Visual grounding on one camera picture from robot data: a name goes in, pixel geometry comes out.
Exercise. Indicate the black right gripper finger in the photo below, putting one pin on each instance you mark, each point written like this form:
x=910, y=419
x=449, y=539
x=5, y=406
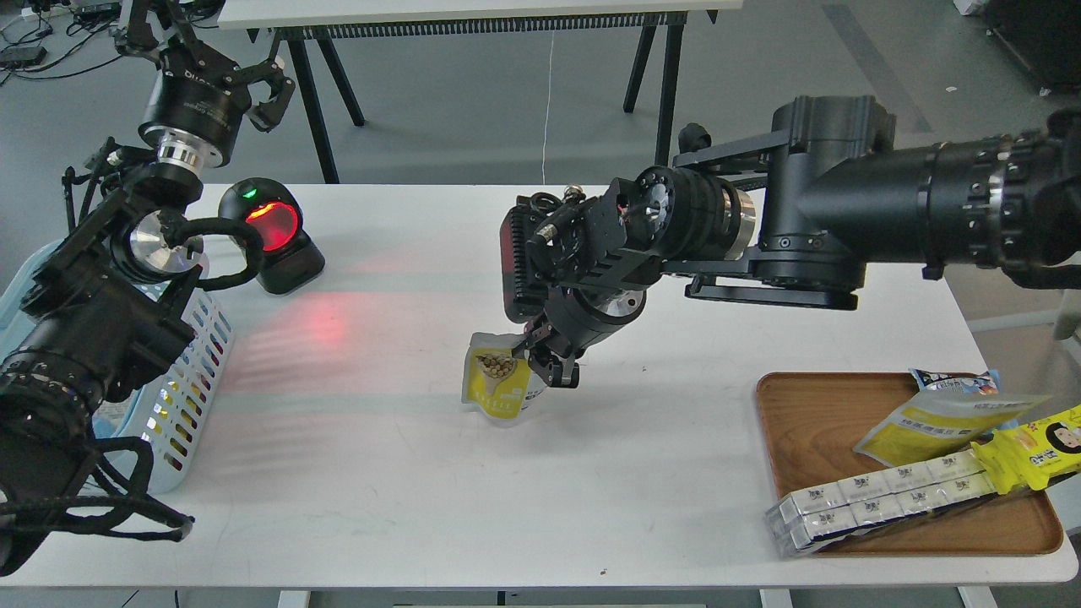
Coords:
x=554, y=371
x=534, y=333

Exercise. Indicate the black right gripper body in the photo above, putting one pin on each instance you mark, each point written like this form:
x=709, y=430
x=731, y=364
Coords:
x=578, y=264

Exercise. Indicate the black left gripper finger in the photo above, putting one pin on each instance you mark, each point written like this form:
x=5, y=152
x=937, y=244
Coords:
x=268, y=114
x=148, y=29

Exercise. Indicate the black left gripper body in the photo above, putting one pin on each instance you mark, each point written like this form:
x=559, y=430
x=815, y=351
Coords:
x=193, y=117

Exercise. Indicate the yellow chickpea snack pouch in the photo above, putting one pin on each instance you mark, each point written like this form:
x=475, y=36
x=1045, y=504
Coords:
x=498, y=382

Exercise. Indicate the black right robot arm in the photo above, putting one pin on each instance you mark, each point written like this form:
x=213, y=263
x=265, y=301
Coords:
x=789, y=218

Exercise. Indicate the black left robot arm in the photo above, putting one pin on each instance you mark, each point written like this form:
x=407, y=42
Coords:
x=108, y=302

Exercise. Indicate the light blue plastic basket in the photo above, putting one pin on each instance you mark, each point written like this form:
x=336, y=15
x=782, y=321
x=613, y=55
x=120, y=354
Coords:
x=168, y=413

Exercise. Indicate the yellow white snack pouch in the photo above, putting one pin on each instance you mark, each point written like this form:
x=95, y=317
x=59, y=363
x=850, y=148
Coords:
x=934, y=423

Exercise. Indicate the blue white snack bag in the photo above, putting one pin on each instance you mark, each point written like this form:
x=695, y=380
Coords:
x=953, y=383

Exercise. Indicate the yellow snack bar wrapper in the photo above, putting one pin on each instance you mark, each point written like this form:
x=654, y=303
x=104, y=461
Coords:
x=1034, y=454

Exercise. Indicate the white background table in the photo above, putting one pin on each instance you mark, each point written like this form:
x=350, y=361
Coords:
x=298, y=22

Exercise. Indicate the black power adapter on floor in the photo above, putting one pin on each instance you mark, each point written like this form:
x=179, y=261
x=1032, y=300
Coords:
x=20, y=57

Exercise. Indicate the black barcode scanner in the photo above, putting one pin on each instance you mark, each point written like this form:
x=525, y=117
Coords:
x=291, y=257

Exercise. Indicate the brown wooden tray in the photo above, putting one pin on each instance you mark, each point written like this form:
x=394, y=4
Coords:
x=812, y=422

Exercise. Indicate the white milk carton pack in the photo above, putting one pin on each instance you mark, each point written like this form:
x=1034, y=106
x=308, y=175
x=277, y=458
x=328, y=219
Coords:
x=812, y=518

